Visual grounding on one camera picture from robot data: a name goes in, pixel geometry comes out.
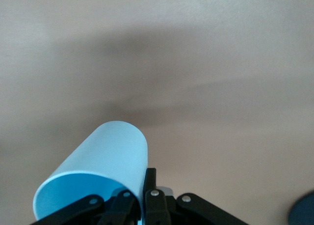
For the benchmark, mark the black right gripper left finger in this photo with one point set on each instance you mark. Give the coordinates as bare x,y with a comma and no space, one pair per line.
117,207

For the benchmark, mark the black round pot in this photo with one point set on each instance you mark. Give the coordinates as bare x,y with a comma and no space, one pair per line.
303,210

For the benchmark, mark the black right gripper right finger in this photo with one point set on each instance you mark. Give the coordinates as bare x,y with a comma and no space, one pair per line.
157,205

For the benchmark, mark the light blue plastic cup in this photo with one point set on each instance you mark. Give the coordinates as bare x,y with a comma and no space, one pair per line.
103,156

